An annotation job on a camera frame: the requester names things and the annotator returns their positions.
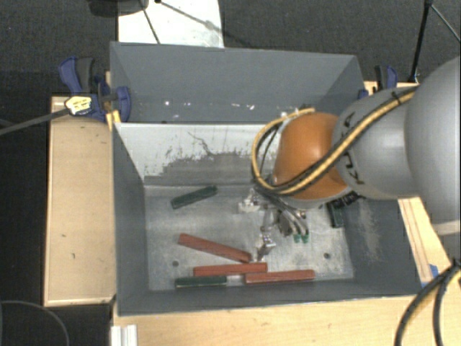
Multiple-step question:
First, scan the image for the red-brown flat block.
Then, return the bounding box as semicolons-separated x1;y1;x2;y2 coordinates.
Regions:
192;262;269;278
243;269;317;285
176;232;253;264

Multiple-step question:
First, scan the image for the grey metal bin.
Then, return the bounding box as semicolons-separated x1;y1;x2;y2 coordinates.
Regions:
107;40;423;317

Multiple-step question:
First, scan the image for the pale wood flat board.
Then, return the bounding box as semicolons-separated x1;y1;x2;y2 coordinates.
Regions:
42;95;118;308

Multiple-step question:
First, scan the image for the dark green flat block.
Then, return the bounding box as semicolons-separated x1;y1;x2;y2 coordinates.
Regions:
174;275;229;290
170;185;219;210

